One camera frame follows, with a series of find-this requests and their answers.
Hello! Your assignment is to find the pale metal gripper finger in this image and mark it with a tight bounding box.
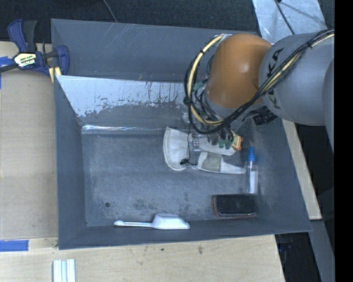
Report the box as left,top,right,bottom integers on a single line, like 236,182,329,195
190,140,202,166

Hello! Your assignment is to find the white plastic scoop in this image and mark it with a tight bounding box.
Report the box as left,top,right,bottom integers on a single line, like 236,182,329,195
113,213,191,231

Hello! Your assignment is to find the black flat block red-brown edge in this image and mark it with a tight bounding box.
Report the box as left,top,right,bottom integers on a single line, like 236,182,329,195
212,193,258,219

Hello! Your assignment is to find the grey metal bin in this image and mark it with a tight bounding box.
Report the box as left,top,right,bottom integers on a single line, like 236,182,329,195
49,18,313,250

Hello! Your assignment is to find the clear spray bottle blue cap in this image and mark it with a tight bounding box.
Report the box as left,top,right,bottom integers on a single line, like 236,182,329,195
244,146,259,195

